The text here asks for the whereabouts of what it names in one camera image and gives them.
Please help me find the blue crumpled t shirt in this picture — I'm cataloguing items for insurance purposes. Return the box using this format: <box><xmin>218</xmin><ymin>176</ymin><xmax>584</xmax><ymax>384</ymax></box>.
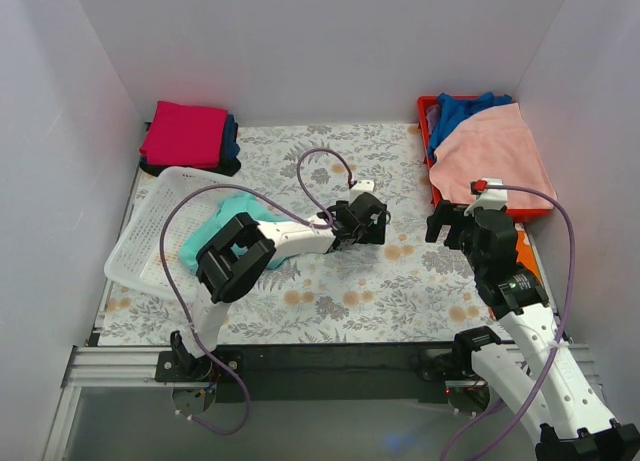
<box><xmin>427</xmin><ymin>92</ymin><xmax>513</xmax><ymax>161</ymax></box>

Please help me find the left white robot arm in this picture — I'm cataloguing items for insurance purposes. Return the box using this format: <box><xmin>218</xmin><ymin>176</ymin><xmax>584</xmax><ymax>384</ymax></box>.
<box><xmin>170</xmin><ymin>190</ymin><xmax>390</xmax><ymax>381</ymax></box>

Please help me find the orange floral towel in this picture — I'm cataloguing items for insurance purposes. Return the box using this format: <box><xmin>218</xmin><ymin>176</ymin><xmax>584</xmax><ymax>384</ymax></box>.
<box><xmin>516</xmin><ymin>224</ymin><xmax>542</xmax><ymax>281</ymax></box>

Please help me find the teal t shirt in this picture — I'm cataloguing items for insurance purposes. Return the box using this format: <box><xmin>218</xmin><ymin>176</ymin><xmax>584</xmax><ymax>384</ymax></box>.
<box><xmin>178</xmin><ymin>193</ymin><xmax>291</xmax><ymax>277</ymax></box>

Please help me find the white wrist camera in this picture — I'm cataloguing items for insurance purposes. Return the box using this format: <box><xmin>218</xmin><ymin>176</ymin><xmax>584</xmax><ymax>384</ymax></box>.
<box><xmin>349</xmin><ymin>180</ymin><xmax>375</xmax><ymax>203</ymax></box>
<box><xmin>464</xmin><ymin>178</ymin><xmax>508</xmax><ymax>216</ymax></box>

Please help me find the white plastic basket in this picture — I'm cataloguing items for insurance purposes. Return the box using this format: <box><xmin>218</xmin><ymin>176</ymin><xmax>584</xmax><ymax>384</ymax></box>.
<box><xmin>104</xmin><ymin>167</ymin><xmax>242</xmax><ymax>301</ymax></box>

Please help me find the black folded t shirt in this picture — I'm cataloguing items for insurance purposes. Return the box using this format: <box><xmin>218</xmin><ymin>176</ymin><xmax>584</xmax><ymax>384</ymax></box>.
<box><xmin>139</xmin><ymin>155</ymin><xmax>241</xmax><ymax>177</ymax></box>

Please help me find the magenta folded t shirt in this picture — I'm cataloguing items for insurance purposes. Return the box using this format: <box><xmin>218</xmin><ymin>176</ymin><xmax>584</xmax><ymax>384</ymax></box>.
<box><xmin>139</xmin><ymin>101</ymin><xmax>228</xmax><ymax>167</ymax></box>

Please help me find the red plastic tray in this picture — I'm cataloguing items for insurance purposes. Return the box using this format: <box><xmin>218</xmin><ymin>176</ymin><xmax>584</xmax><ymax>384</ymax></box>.
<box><xmin>417</xmin><ymin>95</ymin><xmax>551</xmax><ymax>223</ymax></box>

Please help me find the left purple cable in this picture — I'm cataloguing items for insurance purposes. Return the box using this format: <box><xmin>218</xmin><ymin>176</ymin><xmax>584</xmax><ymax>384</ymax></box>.
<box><xmin>159</xmin><ymin>148</ymin><xmax>354</xmax><ymax>435</ymax></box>

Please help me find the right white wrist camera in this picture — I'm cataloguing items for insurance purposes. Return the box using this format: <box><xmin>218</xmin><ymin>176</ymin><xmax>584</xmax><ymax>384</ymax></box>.
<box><xmin>464</xmin><ymin>178</ymin><xmax>508</xmax><ymax>216</ymax></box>

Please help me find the pink towel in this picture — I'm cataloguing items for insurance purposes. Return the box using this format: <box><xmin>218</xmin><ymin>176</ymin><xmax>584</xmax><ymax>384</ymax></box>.
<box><xmin>429</xmin><ymin>103</ymin><xmax>557</xmax><ymax>204</ymax></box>

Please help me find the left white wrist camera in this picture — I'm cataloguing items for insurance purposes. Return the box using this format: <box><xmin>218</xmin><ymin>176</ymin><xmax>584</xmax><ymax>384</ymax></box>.
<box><xmin>349</xmin><ymin>180</ymin><xmax>375</xmax><ymax>203</ymax></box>

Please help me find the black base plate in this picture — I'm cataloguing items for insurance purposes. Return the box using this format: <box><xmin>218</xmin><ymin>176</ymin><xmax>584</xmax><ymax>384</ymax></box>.
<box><xmin>155</xmin><ymin>342</ymin><xmax>490</xmax><ymax>410</ymax></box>

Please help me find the blue folded t shirt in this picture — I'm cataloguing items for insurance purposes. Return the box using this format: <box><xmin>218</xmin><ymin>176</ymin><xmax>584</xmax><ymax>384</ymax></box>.
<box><xmin>220</xmin><ymin>114</ymin><xmax>240</xmax><ymax>161</ymax></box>

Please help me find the floral table mat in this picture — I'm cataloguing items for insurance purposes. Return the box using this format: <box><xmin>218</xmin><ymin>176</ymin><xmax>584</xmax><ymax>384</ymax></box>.
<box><xmin>97</xmin><ymin>122</ymin><xmax>561</xmax><ymax>346</ymax></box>

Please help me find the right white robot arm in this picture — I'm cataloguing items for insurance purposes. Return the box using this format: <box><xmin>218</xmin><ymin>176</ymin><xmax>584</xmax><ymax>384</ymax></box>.
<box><xmin>426</xmin><ymin>201</ymin><xmax>639</xmax><ymax>460</ymax></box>

